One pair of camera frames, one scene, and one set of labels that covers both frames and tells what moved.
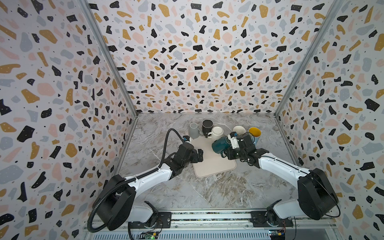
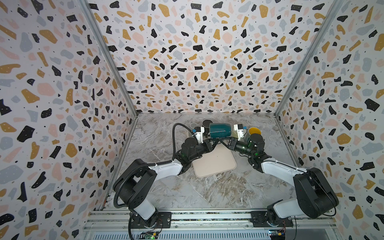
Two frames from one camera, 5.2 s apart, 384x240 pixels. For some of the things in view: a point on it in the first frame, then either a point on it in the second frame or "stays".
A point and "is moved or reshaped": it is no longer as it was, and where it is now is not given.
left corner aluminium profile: x=108 y=52 stays
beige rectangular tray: x=212 y=163 stays
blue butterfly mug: x=255 y=133 stays
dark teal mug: x=219 y=145 is moved or reshaped
